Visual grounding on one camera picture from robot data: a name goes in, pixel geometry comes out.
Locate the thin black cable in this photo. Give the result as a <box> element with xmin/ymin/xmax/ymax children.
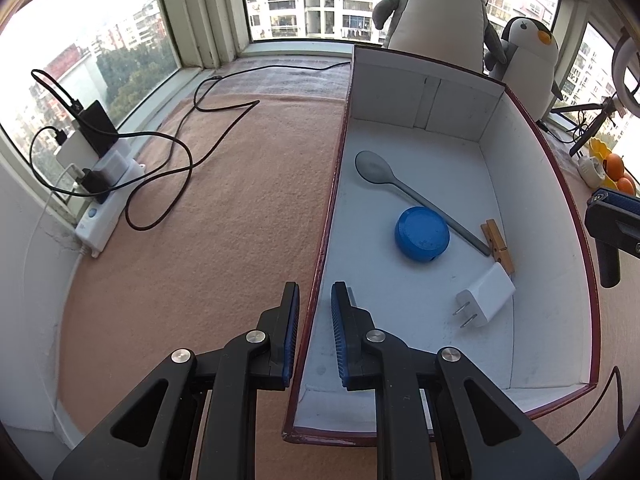
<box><xmin>552</xmin><ymin>366</ymin><xmax>626</xmax><ymax>443</ymax></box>

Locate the white plug adapter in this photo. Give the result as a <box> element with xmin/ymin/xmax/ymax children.
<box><xmin>97</xmin><ymin>140</ymin><xmax>136</xmax><ymax>181</ymax></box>

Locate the grey spoon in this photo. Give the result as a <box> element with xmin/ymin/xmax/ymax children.
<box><xmin>355</xmin><ymin>150</ymin><xmax>493</xmax><ymax>257</ymax></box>

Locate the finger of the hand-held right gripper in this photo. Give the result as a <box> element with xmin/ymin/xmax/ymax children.
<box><xmin>585</xmin><ymin>203</ymin><xmax>640</xmax><ymax>288</ymax></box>
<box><xmin>590</xmin><ymin>188</ymin><xmax>640</xmax><ymax>213</ymax></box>

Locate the blue round lid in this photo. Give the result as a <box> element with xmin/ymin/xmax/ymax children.
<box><xmin>395</xmin><ymin>206</ymin><xmax>451</xmax><ymax>262</ymax></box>

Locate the red cardboard box white inside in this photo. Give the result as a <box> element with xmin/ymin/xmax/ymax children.
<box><xmin>281</xmin><ymin>44</ymin><xmax>601</xmax><ymax>448</ymax></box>

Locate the yellow fruit bowl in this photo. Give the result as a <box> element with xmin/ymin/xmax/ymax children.
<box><xmin>589</xmin><ymin>137</ymin><xmax>640</xmax><ymax>196</ymax></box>

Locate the long black cable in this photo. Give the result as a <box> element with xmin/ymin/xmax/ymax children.
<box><xmin>119</xmin><ymin>60</ymin><xmax>351</xmax><ymax>232</ymax></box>

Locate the white USB charger plug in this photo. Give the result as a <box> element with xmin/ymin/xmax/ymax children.
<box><xmin>452</xmin><ymin>263</ymin><xmax>517</xmax><ymax>330</ymax></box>

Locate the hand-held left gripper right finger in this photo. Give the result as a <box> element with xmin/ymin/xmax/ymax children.
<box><xmin>330</xmin><ymin>281</ymin><xmax>581</xmax><ymax>480</ymax></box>

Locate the white flat charger block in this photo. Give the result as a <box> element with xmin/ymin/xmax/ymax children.
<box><xmin>55</xmin><ymin>131</ymin><xmax>98</xmax><ymax>168</ymax></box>

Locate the wooden clothespin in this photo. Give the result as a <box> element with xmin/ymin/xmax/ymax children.
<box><xmin>481</xmin><ymin>219</ymin><xmax>515</xmax><ymax>277</ymax></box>

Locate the looped black charging cable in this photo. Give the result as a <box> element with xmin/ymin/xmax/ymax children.
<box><xmin>30</xmin><ymin>127</ymin><xmax>86</xmax><ymax>193</ymax></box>

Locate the small penguin plush toy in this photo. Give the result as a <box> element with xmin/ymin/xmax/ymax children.
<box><xmin>487</xmin><ymin>16</ymin><xmax>560</xmax><ymax>121</ymax></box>

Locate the black tripod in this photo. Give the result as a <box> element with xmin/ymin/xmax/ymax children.
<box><xmin>537</xmin><ymin>95</ymin><xmax>626</xmax><ymax>157</ymax></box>

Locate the short black cable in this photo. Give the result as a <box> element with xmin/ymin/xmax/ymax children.
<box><xmin>31</xmin><ymin>69</ymin><xmax>83</xmax><ymax>113</ymax></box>

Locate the small white round object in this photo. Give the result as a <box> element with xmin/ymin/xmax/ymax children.
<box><xmin>579</xmin><ymin>156</ymin><xmax>606</xmax><ymax>188</ymax></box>

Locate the checked grey cloth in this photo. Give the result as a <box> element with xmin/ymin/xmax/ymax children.
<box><xmin>200</xmin><ymin>55</ymin><xmax>351</xmax><ymax>101</ymax></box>

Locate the white window frame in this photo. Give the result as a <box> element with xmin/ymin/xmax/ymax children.
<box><xmin>0</xmin><ymin>0</ymin><xmax>640</xmax><ymax>186</ymax></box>

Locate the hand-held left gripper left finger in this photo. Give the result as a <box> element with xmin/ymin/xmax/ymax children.
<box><xmin>52</xmin><ymin>281</ymin><xmax>301</xmax><ymax>480</ymax></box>

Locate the large penguin plush toy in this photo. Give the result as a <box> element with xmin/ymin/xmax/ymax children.
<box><xmin>372</xmin><ymin>0</ymin><xmax>508</xmax><ymax>73</ymax></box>

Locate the white power strip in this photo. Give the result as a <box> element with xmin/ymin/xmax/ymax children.
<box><xmin>75</xmin><ymin>155</ymin><xmax>147</xmax><ymax>260</ymax></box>

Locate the white cable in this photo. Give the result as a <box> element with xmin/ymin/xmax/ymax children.
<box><xmin>20</xmin><ymin>162</ymin><xmax>81</xmax><ymax>281</ymax></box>

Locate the black plug adapter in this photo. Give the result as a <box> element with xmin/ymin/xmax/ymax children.
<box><xmin>72</xmin><ymin>167</ymin><xmax>108</xmax><ymax>204</ymax></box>

